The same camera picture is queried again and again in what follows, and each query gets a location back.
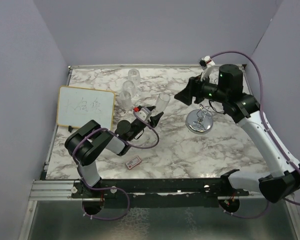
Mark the chrome wine glass rack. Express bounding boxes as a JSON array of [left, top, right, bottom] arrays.
[[185, 103, 223, 135]]

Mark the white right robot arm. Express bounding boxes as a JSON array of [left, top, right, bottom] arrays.
[[174, 64, 300, 203]]

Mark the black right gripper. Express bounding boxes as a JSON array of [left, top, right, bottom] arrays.
[[174, 71, 229, 106]]

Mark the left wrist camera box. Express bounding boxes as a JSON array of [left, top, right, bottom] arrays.
[[133, 106, 152, 122]]

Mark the small red white card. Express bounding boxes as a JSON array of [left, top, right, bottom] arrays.
[[125, 156, 142, 170]]

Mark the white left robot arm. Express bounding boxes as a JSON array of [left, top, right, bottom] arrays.
[[64, 106, 164, 198]]

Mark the clear wine glass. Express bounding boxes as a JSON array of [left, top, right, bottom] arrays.
[[128, 69, 141, 86], [118, 91, 133, 111], [155, 93, 171, 113], [122, 80, 140, 98]]

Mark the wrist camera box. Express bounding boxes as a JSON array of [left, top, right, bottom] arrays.
[[133, 106, 152, 122], [198, 55, 216, 81]]

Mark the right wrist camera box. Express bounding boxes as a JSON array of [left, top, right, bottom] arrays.
[[198, 55, 216, 81]]

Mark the yellow framed whiteboard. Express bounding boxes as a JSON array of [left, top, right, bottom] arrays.
[[56, 85, 116, 129]]

